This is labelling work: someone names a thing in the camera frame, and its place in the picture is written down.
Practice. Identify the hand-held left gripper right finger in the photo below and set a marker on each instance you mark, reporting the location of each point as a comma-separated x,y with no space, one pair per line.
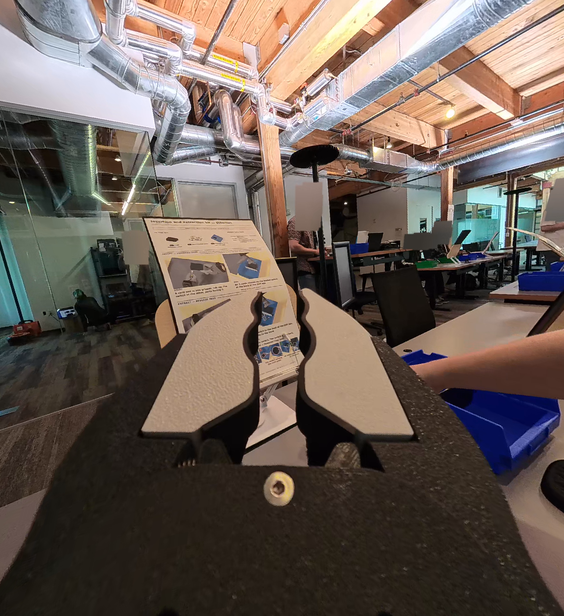
354,380

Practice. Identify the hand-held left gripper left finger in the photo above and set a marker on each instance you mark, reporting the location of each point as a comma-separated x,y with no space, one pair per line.
200,375

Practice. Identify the blue plastic bin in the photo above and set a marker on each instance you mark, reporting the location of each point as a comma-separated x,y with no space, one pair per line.
546,281
493,419

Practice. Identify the person's right forearm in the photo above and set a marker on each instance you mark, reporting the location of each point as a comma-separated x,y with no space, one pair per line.
513,364

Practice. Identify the white stand base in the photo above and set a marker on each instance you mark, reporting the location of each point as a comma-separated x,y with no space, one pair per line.
272,419

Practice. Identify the black office chair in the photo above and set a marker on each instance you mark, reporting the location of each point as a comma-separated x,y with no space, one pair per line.
404,303

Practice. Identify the printed instruction poster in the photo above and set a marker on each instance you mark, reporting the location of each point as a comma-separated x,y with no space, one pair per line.
214,269

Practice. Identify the black shelving cart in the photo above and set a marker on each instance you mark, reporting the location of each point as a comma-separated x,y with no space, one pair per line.
113,279

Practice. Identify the green-topped table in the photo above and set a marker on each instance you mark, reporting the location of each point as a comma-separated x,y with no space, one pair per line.
436,262

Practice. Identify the small red object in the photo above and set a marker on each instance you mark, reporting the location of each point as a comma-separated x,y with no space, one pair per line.
24,332

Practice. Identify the wooden pillar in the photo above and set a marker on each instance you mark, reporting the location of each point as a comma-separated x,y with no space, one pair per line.
272,183

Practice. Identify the black pole with round top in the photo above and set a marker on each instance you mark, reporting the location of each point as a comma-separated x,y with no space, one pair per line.
314,156

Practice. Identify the silver ventilation duct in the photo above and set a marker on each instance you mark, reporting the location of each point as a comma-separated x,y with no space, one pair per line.
118,58

